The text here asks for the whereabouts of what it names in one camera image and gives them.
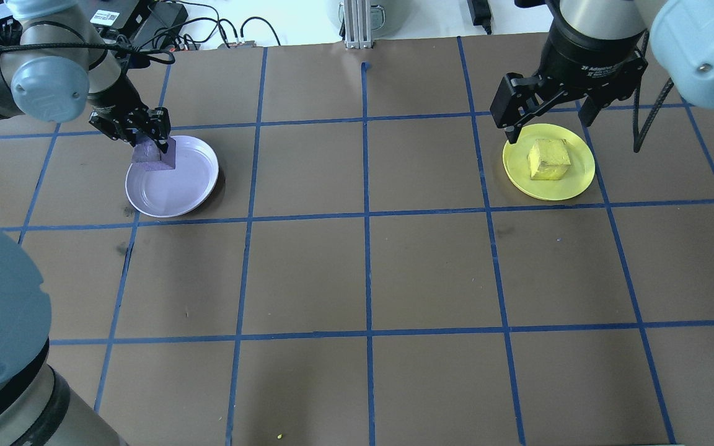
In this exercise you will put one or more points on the purple foam block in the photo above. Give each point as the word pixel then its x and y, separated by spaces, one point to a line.
pixel 149 158

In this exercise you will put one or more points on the yellow foam block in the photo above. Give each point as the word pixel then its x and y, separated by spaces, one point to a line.
pixel 549 160

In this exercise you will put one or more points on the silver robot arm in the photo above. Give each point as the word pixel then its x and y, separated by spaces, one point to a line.
pixel 47 93
pixel 698 49

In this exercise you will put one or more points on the purple plastic plate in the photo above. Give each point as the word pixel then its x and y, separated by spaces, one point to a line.
pixel 177 186

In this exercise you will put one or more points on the black power adapter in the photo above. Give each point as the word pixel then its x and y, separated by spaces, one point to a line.
pixel 480 15

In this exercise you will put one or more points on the black power supply brick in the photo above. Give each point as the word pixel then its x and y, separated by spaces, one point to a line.
pixel 168 18

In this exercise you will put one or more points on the yellow plastic plate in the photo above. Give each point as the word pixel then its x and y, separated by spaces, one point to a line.
pixel 574 183

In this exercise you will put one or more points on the grey pot with glass lid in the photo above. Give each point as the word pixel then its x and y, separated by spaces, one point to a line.
pixel 388 15

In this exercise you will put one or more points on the aluminium profile post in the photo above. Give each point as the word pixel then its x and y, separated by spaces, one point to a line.
pixel 358 25

